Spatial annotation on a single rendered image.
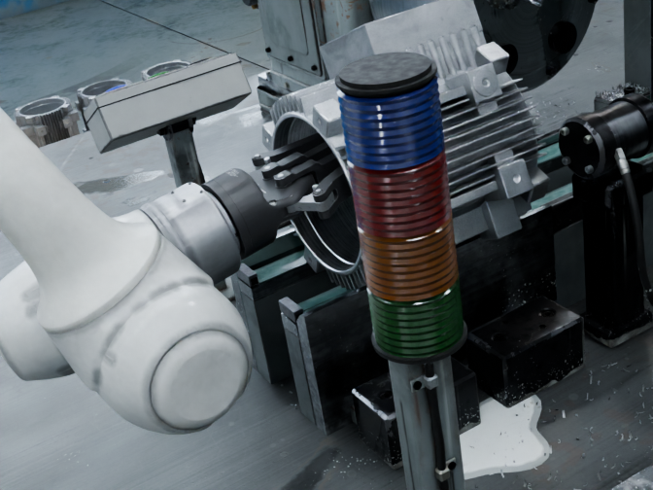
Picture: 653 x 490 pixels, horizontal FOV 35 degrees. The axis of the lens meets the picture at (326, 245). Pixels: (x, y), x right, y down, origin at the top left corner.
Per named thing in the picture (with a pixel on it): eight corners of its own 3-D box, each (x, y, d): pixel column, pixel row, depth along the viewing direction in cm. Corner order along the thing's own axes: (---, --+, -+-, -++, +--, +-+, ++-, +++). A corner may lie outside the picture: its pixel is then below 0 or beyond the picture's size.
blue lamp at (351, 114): (407, 123, 66) (398, 55, 64) (465, 148, 62) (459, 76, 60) (327, 154, 64) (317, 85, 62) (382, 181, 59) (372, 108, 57)
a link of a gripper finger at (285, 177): (270, 175, 91) (277, 180, 90) (373, 121, 95) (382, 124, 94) (283, 213, 94) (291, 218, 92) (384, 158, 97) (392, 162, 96)
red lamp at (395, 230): (415, 187, 68) (407, 123, 66) (471, 215, 64) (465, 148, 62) (338, 218, 66) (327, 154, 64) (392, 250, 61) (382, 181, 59)
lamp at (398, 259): (422, 246, 71) (415, 187, 68) (477, 277, 66) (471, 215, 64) (348, 278, 68) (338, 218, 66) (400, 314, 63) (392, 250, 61)
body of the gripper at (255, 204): (226, 202, 86) (319, 153, 89) (185, 173, 92) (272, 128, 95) (254, 275, 89) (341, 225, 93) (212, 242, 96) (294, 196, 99)
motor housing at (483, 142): (463, 222, 113) (407, 55, 111) (573, 211, 96) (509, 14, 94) (308, 290, 105) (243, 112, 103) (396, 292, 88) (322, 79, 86)
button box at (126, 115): (234, 108, 122) (218, 66, 121) (254, 92, 115) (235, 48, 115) (98, 155, 115) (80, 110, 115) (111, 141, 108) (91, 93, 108)
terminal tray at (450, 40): (438, 82, 108) (416, 15, 107) (496, 61, 98) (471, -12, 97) (341, 117, 103) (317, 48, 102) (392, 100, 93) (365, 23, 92)
